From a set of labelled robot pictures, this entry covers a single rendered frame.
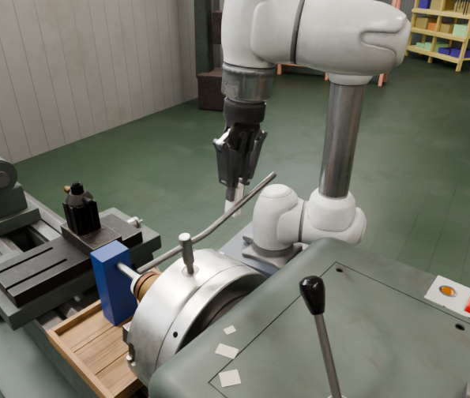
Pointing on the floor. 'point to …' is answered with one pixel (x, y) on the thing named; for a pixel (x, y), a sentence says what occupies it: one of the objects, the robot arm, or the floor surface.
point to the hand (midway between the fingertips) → (234, 199)
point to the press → (205, 70)
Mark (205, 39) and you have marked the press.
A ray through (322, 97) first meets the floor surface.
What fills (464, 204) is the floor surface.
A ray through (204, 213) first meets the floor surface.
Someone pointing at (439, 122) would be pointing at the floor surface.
